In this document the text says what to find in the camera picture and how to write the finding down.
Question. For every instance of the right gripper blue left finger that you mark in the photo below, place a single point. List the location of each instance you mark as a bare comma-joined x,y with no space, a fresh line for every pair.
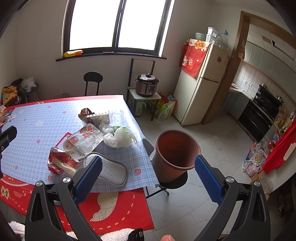
85,178

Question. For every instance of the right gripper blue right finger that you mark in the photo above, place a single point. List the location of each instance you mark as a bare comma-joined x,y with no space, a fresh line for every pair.
209,180

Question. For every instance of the red peanut package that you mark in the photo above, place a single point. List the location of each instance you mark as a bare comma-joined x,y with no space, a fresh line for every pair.
59,161

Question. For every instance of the flower print plastic package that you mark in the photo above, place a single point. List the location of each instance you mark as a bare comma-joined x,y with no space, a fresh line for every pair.
83,142

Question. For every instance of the white green plastic bag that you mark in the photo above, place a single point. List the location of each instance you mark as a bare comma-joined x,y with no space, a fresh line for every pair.
118,137

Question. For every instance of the clear plastic clamshell container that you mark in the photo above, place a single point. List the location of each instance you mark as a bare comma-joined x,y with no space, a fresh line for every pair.
104,118

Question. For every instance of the brown paper bag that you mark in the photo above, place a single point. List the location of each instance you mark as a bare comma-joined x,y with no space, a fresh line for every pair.
85,112

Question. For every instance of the brown plastic trash bucket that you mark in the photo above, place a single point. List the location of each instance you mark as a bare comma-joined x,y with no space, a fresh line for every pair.
175,154

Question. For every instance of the black kitchen stove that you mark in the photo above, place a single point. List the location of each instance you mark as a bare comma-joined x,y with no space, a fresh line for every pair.
259,114

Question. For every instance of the blue plaid table cover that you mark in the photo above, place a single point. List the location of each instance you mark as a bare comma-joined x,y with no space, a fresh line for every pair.
45,125

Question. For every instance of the yellow snack bags pile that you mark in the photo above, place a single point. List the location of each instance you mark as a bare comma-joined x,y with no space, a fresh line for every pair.
9,96

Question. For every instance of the plastic bags on floor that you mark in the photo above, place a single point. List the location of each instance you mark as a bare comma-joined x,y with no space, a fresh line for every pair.
257,156

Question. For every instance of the light green kettle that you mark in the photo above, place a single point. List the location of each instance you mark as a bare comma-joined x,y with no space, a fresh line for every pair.
138,107

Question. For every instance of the green yellow shopping bags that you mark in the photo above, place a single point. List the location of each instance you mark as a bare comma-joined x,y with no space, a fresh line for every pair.
164,107

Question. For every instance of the cream refrigerator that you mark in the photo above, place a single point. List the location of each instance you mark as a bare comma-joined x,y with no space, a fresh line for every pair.
194,95

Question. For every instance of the small white side table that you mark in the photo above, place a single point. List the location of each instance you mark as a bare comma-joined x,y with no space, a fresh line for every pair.
132,96

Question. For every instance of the black round back chair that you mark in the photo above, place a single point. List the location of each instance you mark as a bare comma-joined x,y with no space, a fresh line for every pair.
93,77

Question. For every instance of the yellow orange snack bag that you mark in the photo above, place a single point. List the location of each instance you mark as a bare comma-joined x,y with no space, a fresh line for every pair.
74,53

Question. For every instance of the electric pressure cooker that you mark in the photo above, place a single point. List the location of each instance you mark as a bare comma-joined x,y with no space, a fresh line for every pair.
146,84

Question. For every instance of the red cloth on fridge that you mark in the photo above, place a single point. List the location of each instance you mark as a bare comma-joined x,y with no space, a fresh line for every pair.
193,53

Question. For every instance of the containers atop fridge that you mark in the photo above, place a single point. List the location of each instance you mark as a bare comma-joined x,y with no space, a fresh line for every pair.
213,37

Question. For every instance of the black framed window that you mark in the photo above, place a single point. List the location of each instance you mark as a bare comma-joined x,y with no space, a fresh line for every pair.
133,28

